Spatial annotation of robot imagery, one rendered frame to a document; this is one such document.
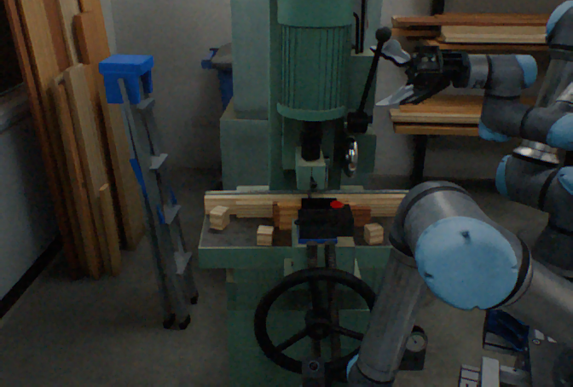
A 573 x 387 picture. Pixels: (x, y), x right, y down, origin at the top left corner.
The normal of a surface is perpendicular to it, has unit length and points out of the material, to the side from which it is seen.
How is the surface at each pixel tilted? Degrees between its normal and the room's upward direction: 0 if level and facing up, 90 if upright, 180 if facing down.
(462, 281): 86
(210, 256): 90
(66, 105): 87
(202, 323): 0
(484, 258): 87
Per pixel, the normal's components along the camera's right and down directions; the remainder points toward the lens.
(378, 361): -0.39, 0.30
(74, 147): 1.00, 0.00
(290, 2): -0.64, 0.31
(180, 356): 0.00, -0.91
